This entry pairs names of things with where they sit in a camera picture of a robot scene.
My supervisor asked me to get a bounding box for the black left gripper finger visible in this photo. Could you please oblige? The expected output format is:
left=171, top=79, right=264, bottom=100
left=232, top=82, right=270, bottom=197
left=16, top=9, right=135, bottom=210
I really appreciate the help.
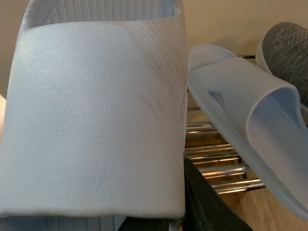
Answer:
left=182, top=157, right=252, bottom=231

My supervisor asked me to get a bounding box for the black metal shoe rack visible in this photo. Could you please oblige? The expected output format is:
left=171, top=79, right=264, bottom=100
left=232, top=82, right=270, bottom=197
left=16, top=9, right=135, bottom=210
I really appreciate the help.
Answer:
left=183, top=54, right=308, bottom=194

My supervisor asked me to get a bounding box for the light blue slide sandal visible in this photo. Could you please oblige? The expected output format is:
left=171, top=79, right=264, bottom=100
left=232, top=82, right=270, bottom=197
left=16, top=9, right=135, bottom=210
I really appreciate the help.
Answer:
left=188, top=44, right=308, bottom=219
left=0, top=0, right=187, bottom=231

